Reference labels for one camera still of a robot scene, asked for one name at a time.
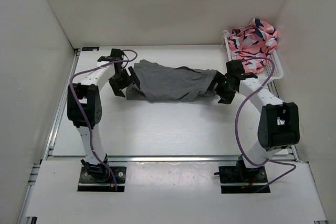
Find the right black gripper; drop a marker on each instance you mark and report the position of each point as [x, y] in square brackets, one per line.
[226, 98]

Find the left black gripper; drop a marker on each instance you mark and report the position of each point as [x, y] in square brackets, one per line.
[130, 80]

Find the grey shorts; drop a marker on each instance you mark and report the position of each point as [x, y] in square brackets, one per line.
[166, 84]

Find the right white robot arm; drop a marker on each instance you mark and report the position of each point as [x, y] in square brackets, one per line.
[278, 126]

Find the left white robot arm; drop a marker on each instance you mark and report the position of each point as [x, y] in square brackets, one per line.
[84, 107]

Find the pink patterned shorts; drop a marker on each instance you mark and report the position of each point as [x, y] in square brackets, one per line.
[252, 44]

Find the black corner label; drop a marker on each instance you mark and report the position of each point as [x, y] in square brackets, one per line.
[90, 48]

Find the white plastic basket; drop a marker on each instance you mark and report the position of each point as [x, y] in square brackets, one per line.
[276, 74]

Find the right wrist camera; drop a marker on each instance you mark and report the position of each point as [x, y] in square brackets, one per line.
[234, 68]

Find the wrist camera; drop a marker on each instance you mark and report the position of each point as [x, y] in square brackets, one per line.
[117, 54]
[234, 68]

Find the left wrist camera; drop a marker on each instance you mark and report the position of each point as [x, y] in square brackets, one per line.
[117, 54]

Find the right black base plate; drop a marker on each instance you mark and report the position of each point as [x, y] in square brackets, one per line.
[244, 181]

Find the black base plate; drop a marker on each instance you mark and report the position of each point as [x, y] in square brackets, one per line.
[244, 181]
[88, 183]

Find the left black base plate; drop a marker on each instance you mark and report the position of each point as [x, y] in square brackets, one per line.
[88, 183]

